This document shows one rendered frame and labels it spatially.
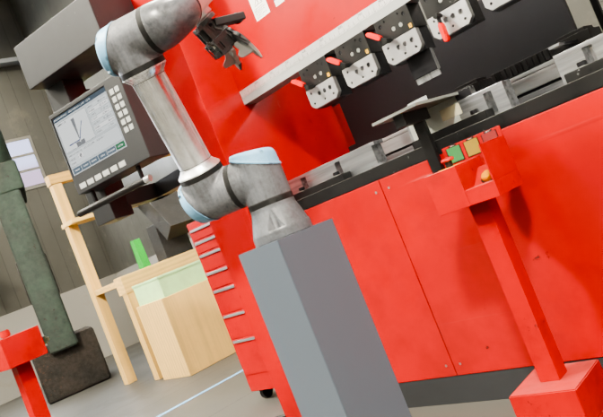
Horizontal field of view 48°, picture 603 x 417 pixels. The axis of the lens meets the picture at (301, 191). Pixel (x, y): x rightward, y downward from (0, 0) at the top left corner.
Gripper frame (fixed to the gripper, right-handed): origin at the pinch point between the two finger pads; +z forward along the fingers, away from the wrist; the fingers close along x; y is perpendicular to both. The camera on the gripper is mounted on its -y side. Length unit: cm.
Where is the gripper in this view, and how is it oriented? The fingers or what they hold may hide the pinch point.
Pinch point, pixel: (253, 63)
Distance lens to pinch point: 219.6
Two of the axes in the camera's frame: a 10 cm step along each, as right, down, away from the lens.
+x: 5.0, -1.0, -8.6
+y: -5.5, 7.3, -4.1
